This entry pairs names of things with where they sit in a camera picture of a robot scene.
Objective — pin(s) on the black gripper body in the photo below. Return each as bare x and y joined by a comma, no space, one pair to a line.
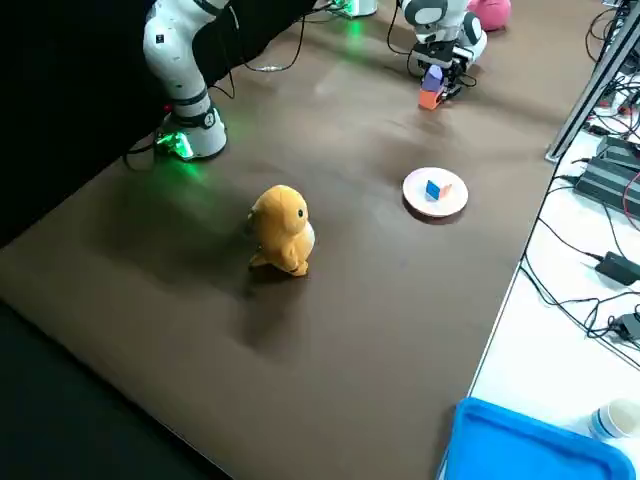
432,52
461,62

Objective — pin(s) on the purple foam block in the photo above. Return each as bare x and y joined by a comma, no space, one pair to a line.
434,80

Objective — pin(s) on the orange foam block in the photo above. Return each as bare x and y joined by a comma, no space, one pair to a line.
428,99

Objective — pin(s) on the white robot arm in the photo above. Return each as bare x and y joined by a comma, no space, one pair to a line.
172,55
477,40

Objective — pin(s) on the pink plush toy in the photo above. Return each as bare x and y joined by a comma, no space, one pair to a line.
492,15

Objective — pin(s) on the colourful puzzle cube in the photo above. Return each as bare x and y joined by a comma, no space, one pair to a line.
435,190

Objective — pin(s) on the black power supply box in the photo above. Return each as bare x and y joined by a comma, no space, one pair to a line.
620,150
605,182

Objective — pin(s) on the yellow plush toy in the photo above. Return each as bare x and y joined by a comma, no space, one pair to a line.
280,225

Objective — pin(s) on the black power adapter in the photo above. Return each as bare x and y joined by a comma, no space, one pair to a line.
620,267
631,325

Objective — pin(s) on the white paper cup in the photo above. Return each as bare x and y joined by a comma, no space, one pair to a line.
617,417

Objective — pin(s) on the blue plastic tray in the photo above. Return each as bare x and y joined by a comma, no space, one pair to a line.
525,450

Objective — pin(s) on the aluminium frame post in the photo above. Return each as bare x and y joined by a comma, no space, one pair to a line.
585,85

